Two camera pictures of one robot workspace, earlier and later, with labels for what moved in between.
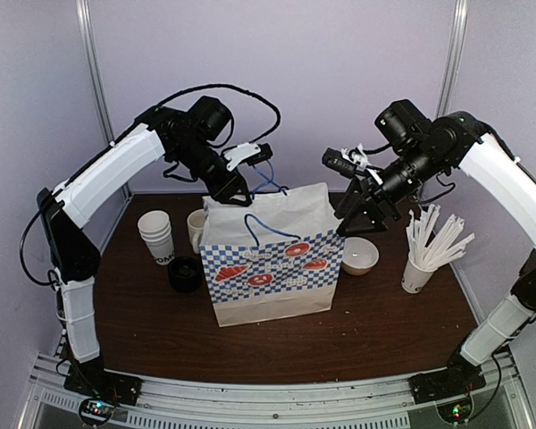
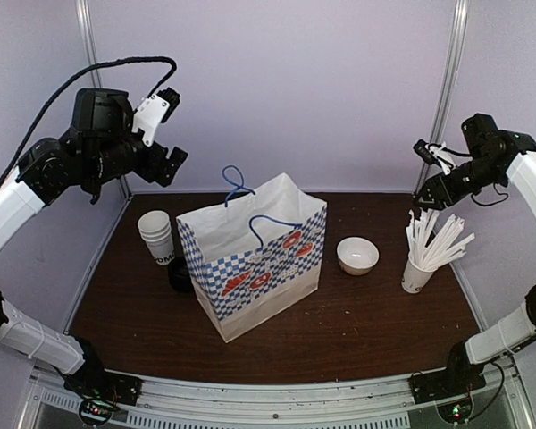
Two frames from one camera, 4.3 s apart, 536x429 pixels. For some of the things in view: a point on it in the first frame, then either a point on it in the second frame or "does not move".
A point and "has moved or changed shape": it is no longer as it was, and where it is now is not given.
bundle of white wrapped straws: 438,250 does not move
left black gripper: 223,189 to 151,170
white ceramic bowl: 359,255 does not move
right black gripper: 374,199 to 439,196
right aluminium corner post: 453,59 does not move
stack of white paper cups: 154,227 does not move
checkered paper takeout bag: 276,257 has moved or changed shape
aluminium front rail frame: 387,402 does not move
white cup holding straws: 414,278 does not move
